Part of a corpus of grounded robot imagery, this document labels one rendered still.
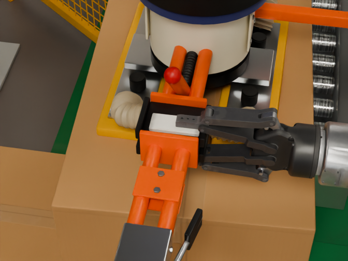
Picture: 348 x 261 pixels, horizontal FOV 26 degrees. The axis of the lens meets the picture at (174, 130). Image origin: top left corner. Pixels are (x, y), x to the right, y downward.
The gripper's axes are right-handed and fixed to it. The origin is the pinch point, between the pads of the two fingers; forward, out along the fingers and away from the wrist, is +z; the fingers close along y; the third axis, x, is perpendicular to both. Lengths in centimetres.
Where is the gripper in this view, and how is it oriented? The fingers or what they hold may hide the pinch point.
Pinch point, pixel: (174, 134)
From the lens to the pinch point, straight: 106.9
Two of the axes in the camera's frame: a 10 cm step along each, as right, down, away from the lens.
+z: -9.9, -1.2, 1.2
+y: 0.1, 6.7, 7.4
